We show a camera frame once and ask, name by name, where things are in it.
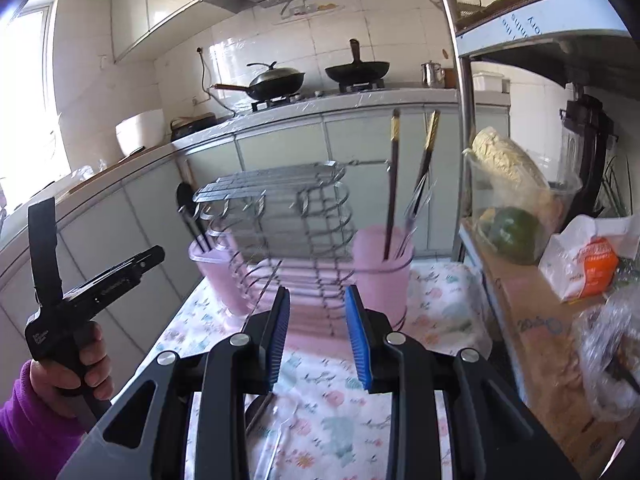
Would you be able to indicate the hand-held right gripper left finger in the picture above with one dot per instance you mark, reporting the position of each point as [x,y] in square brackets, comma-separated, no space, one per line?
[280,340]

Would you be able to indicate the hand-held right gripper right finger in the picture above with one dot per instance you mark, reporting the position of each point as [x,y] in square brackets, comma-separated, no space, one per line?
[360,340]

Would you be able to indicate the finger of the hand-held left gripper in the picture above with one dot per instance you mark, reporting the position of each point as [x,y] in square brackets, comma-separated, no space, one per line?
[117,280]
[44,250]

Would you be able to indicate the shiny metal utensil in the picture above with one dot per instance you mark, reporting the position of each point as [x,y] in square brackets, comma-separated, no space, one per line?
[260,410]

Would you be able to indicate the pink plastic utensil cup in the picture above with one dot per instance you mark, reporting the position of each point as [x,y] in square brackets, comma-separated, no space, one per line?
[220,285]
[372,265]

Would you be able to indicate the black spoon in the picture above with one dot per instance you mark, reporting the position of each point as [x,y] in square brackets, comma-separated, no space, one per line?
[184,197]

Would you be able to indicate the person's left forearm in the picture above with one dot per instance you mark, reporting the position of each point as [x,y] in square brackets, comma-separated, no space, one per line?
[35,430]

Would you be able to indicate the person's left hand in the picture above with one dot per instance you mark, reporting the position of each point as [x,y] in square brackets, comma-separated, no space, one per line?
[95,355]

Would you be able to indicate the kitchen counter cabinets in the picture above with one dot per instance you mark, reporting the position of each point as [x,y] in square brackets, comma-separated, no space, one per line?
[125,220]

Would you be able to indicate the floral tablecloth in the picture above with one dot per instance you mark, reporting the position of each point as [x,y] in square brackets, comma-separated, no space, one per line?
[330,425]

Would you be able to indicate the white rice cooker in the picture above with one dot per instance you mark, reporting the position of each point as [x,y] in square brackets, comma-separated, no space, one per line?
[140,132]

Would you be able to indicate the window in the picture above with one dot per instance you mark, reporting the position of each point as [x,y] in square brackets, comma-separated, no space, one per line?
[30,100]

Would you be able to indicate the dark flat griddle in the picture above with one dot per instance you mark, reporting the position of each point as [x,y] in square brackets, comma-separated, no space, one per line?
[192,127]

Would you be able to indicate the cardboard sheet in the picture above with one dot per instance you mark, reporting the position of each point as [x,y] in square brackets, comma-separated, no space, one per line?
[530,330]

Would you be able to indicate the green pepper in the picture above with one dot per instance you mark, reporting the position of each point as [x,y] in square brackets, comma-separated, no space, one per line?
[515,235]

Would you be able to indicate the white plastic bag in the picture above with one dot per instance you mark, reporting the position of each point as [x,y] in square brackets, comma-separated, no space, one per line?
[557,265]

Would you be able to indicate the napa cabbage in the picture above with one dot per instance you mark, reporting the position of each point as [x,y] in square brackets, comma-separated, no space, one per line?
[505,160]

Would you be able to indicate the clear plastic container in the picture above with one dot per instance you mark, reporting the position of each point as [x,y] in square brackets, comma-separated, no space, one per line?
[560,195]

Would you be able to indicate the gas stove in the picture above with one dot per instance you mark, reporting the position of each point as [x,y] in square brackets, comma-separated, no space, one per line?
[320,96]

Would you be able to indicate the clear plastic bag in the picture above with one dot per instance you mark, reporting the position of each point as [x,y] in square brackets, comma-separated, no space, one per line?
[607,330]

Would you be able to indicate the orange packet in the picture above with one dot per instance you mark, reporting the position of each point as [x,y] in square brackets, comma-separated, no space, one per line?
[597,267]

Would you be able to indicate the glass wok lid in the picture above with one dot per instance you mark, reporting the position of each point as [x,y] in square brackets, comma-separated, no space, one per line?
[275,76]

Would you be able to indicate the black frying wok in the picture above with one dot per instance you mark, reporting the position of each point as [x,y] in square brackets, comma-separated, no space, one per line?
[357,71]

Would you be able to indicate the steel kettle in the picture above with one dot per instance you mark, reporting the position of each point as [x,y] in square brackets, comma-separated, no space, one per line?
[432,75]

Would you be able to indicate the metal shelf rack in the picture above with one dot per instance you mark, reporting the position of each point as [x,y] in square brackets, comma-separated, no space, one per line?
[462,85]

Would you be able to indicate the brown pot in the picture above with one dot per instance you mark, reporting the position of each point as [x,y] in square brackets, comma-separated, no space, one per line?
[450,79]

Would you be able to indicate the white plastic box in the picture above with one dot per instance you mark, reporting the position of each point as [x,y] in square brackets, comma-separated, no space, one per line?
[490,82]

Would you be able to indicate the black blender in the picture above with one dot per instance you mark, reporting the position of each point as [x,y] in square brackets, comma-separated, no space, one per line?
[592,140]

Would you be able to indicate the wall cabinet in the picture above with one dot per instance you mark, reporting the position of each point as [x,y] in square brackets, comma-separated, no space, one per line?
[165,5]

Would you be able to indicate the small wall shelf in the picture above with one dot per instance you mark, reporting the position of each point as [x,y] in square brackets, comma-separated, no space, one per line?
[310,9]

